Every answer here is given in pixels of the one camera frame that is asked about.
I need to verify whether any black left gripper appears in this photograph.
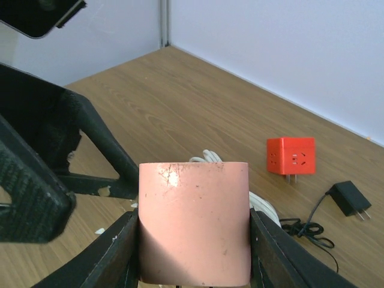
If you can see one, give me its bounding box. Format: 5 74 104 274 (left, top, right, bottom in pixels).
1 64 139 243

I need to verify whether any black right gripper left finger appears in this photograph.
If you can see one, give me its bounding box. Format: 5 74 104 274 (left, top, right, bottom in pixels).
34 209 139 287

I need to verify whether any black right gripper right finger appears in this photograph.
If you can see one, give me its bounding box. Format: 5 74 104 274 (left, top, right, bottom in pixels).
250 208 355 288

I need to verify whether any pink charger plug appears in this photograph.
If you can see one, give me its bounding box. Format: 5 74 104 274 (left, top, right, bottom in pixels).
138 162 251 287

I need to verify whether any red cube adapter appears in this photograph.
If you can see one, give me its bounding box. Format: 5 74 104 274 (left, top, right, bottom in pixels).
266 137 316 182

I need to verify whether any black adapter cable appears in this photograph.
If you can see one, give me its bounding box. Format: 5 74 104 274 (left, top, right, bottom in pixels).
280 193 340 274

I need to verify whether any white orange strip cord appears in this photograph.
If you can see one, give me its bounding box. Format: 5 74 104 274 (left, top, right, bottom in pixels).
188 149 283 229

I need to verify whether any black wall adapter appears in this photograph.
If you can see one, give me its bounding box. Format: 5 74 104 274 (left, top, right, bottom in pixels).
326 181 371 221

